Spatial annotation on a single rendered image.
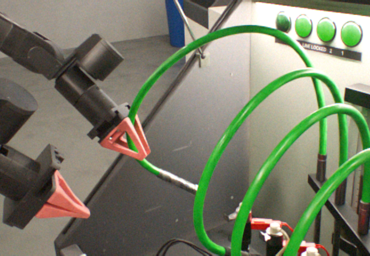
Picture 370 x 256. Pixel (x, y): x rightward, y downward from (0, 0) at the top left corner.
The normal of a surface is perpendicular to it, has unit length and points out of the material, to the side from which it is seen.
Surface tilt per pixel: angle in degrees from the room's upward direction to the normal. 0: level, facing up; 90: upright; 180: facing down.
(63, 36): 90
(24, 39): 78
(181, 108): 90
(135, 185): 90
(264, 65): 90
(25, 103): 45
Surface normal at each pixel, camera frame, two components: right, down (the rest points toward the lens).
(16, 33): 0.10, 0.13
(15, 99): 0.67, -0.70
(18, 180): 0.48, 0.14
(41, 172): -0.71, -0.52
